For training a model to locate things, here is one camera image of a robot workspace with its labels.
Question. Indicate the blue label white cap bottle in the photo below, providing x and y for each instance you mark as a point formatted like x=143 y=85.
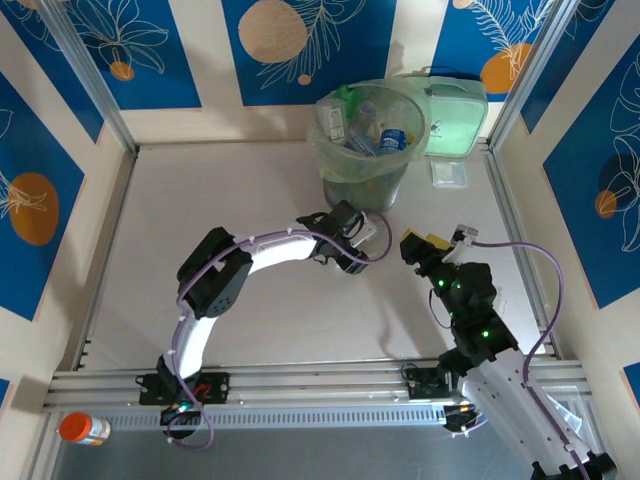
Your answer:
x=392 y=140

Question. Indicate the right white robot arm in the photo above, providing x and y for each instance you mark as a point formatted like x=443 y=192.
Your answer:
x=505 y=395

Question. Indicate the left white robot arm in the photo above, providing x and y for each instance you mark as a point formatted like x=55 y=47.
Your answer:
x=280 y=247

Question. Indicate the grey waste bin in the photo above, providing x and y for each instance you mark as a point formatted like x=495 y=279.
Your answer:
x=360 y=192

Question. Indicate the green lined trash bin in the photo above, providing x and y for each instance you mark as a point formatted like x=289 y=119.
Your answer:
x=340 y=162

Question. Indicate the small clear plastic packet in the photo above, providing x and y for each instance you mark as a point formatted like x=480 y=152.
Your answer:
x=448 y=175

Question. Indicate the mint green medicine pouch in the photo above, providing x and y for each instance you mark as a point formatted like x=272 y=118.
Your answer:
x=457 y=120

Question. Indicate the orange cap pill bottle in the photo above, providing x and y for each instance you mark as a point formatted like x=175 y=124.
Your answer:
x=82 y=429

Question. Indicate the aluminium table side rail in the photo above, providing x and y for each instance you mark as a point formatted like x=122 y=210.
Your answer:
x=107 y=250
x=527 y=252

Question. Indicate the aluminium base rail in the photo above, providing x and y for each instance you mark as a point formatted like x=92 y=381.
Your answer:
x=320 y=382

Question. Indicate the aluminium frame post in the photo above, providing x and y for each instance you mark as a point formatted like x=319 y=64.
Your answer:
x=532 y=75
x=91 y=75

